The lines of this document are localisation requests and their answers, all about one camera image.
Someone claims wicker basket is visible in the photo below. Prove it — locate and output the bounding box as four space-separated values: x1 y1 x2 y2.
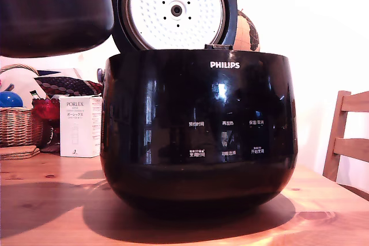
0 64 44 149

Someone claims white Porlex box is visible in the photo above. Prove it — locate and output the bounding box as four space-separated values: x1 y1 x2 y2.
59 94 103 158

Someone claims rice cooker lid, white plate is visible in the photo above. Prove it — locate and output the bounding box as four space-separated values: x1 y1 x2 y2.
108 0 239 52

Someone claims blue ball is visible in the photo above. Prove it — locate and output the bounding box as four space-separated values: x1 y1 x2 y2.
0 90 24 109

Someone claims beige globe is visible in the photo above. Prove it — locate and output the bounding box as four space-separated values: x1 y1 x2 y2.
232 9 261 52

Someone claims dark patterned cushion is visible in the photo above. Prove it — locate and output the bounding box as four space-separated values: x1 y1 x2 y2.
33 76 104 97

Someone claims black rice cooker pot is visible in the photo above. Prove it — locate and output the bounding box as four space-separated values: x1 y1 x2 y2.
0 0 115 58

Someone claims red glass bowl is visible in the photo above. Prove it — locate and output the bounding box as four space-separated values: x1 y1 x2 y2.
31 97 61 122

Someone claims wooden chair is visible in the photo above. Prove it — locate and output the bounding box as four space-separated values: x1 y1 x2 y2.
322 90 369 201

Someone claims black Philips rice cooker body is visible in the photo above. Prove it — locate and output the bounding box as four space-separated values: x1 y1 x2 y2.
100 49 299 218

